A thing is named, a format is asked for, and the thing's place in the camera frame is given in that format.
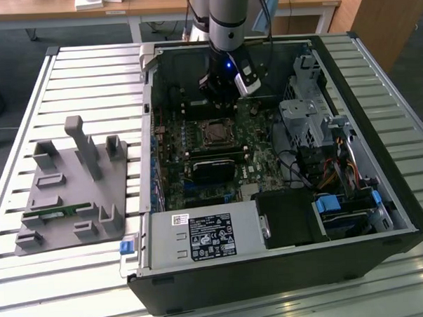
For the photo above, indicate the green motherboard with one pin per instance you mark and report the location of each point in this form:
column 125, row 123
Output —
column 260, row 153

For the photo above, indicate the small silver chipset heatsink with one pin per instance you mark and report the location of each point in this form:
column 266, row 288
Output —
column 249, row 192

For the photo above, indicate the black open PC case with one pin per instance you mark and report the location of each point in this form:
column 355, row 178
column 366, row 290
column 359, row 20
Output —
column 238, row 287

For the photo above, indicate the blue plastic clip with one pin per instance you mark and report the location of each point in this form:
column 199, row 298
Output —
column 375, row 197

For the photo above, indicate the long wooden desk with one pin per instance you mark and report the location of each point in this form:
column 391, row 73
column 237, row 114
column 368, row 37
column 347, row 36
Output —
column 50, row 12

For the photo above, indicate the grey parts rack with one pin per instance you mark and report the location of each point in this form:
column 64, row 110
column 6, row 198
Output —
column 76, row 206

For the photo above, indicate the hard disk in blue carrier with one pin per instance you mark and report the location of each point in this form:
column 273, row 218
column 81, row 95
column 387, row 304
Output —
column 327, row 204

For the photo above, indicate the metal drive cage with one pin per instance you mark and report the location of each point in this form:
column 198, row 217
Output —
column 300, row 109

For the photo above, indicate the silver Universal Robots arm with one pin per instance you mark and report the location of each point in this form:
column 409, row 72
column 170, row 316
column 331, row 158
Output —
column 226, row 24

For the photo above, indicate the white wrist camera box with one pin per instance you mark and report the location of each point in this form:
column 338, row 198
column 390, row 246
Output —
column 248, row 76

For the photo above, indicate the blue case latch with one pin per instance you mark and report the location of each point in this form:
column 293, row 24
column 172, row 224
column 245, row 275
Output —
column 127, row 248

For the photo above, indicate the green RAM stick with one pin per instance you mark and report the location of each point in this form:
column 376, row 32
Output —
column 70, row 209

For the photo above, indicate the black graphics card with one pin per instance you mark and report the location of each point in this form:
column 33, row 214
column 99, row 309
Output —
column 212, row 170

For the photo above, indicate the black plastic shroud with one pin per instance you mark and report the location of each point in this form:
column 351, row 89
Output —
column 287, row 215

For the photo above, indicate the wooden cabinet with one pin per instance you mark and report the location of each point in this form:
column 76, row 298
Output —
column 395, row 17

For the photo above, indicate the black printed label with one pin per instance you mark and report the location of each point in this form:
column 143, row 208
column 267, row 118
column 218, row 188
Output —
column 211, row 235

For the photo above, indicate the black RAM slots bank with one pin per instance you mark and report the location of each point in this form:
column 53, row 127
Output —
column 195, row 111
column 214, row 153

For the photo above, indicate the CPU socket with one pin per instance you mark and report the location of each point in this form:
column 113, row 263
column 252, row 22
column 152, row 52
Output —
column 218, row 144

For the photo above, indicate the grey power supply unit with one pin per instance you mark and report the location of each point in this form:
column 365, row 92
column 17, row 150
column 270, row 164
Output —
column 166, row 237

